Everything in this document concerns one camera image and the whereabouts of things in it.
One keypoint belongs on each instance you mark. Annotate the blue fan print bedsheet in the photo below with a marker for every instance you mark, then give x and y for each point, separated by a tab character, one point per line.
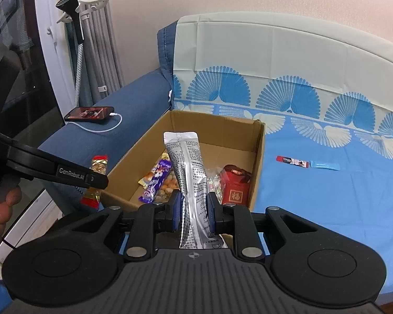
314	202

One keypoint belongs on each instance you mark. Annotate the red coffee stick sachet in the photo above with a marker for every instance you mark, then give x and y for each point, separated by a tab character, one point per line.
291	161

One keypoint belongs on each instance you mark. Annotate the red and gold nut bar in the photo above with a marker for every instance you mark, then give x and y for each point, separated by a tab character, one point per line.
100	165

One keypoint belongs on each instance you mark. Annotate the brown cardboard box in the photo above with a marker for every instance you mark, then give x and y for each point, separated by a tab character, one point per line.
216	130

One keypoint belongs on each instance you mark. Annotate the purple snack packet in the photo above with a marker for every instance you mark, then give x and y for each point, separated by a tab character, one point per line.
157	178

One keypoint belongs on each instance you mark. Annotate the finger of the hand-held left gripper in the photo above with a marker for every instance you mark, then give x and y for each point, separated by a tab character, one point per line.
98	181

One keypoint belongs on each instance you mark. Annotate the black gooseneck stand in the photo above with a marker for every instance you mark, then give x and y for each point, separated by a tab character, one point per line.
67	2

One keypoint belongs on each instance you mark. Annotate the dark blue padded bed frame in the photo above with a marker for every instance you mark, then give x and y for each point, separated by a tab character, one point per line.
134	98

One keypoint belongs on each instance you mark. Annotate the white phone holder clamp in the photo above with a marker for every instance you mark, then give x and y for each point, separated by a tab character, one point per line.
98	0

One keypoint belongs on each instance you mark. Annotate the long silver packet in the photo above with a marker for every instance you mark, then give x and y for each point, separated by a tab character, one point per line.
193	170

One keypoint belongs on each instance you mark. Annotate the light blue sachet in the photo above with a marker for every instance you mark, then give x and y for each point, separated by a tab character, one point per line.
324	165

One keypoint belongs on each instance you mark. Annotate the red square packet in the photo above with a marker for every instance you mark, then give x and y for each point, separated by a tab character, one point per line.
235	194

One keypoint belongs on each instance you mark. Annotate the white door frame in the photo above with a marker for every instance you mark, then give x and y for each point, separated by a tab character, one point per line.
52	55

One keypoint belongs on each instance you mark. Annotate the black smartphone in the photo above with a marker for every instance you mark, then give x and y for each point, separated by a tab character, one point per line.
88	113

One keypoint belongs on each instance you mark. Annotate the clear bag of candies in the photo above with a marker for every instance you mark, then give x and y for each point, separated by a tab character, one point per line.
214	183

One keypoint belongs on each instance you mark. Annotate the clear bag of mixed nuts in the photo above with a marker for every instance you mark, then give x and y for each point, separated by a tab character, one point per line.
167	187

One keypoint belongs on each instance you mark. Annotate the red coffee pouch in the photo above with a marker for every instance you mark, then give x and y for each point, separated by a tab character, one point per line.
237	171

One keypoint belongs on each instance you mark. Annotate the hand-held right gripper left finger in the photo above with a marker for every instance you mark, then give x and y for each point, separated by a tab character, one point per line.
177	211

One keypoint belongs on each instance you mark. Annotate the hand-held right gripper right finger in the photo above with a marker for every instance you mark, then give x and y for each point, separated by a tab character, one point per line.
212	211

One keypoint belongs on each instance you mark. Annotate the dark glass door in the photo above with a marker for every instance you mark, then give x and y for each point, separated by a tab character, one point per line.
19	72

